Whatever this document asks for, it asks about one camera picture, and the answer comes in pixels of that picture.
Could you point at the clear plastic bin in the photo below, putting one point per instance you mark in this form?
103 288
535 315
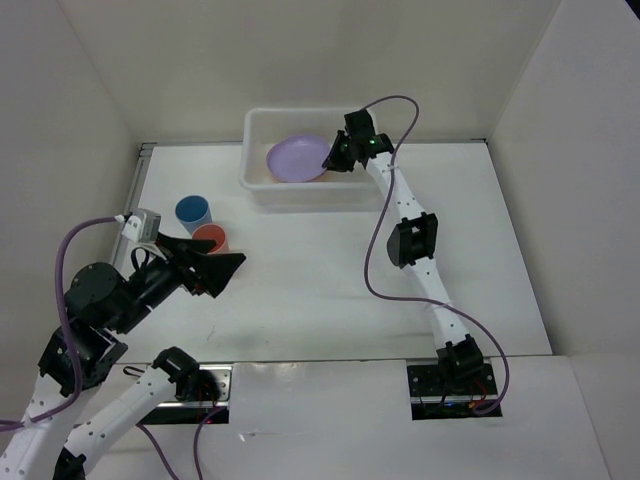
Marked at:
265 127

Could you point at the purple plate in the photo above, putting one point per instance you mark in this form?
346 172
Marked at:
298 153

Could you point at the pink plate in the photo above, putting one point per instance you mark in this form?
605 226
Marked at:
296 177

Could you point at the blue cup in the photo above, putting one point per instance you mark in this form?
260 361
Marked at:
192 212

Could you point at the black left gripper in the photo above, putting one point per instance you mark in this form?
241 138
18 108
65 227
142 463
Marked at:
213 272

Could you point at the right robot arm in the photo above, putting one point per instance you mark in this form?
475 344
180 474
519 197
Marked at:
411 245

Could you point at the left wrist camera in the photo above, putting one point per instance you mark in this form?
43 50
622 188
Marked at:
141 226

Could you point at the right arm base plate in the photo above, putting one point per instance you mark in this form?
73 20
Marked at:
430 399

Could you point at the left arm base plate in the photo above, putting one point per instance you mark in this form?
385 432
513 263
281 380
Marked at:
207 392

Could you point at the orange cup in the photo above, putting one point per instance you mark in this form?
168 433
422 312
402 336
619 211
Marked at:
214 233

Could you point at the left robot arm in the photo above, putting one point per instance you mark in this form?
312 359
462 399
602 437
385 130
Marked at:
51 442

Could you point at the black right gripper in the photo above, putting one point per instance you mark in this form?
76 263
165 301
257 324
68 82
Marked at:
333 161

